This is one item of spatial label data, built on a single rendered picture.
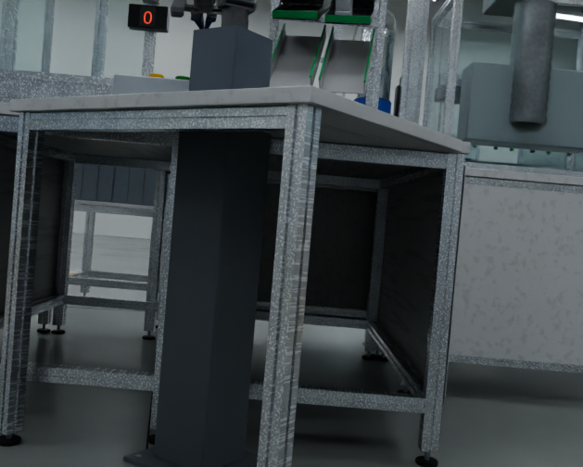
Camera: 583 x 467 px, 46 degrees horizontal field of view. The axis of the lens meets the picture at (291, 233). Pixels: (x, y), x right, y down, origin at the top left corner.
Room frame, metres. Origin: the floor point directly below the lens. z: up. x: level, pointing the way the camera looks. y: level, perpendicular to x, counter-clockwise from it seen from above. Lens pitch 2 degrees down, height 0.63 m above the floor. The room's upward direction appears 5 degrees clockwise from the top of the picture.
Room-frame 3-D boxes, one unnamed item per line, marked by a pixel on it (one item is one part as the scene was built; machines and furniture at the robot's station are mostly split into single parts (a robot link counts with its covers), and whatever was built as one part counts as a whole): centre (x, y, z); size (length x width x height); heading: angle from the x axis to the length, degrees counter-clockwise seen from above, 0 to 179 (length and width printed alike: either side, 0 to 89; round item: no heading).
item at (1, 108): (2.50, 0.31, 0.85); 1.50 x 1.41 x 0.03; 90
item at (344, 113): (1.74, 0.15, 0.84); 0.90 x 0.70 x 0.03; 55
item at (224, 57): (1.70, 0.18, 0.96); 0.14 x 0.14 x 0.20; 55
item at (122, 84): (1.84, 0.39, 0.93); 0.21 x 0.07 x 0.06; 90
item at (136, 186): (4.10, 0.94, 0.73); 0.62 x 0.42 x 0.23; 90
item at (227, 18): (1.70, 0.18, 1.09); 0.07 x 0.07 x 0.06; 55
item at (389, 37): (2.86, -0.29, 1.32); 0.14 x 0.14 x 0.38
